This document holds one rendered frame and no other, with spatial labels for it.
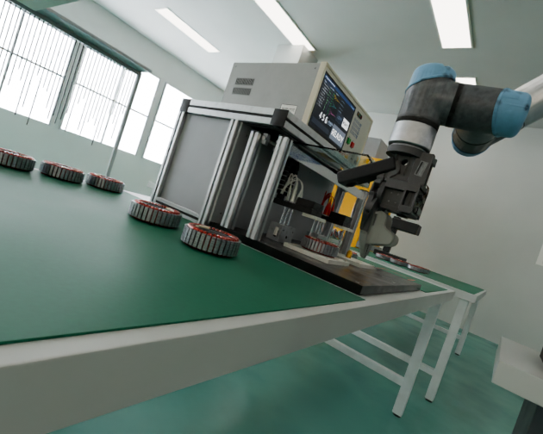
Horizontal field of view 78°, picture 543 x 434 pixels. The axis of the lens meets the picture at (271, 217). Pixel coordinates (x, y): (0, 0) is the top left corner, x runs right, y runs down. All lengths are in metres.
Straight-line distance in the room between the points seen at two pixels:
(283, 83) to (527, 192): 5.54
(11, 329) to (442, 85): 0.65
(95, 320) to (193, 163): 0.85
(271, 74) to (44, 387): 1.07
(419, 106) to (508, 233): 5.66
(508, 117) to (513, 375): 0.41
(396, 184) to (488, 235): 5.66
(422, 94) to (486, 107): 0.10
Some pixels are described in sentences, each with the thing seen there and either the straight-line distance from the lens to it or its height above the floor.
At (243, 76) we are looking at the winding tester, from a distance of 1.27.
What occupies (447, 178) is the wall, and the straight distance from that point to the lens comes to 6.48.
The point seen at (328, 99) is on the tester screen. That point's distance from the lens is 1.12.
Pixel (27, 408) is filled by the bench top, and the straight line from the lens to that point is 0.25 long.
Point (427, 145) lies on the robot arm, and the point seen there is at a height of 1.05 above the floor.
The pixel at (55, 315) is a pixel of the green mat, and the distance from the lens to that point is 0.28.
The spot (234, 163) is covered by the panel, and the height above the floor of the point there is 0.95.
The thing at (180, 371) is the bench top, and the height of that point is 0.72.
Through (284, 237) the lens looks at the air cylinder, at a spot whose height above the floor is 0.79.
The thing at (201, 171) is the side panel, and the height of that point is 0.90.
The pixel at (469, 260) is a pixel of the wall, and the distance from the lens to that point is 6.24.
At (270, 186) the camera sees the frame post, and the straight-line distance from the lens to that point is 0.87.
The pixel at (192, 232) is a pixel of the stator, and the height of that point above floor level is 0.78.
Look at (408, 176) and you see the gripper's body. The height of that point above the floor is 0.99.
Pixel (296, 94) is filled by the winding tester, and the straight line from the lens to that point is 1.09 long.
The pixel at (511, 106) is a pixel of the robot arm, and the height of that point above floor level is 1.14.
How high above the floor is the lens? 0.87
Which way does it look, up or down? 2 degrees down
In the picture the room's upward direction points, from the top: 19 degrees clockwise
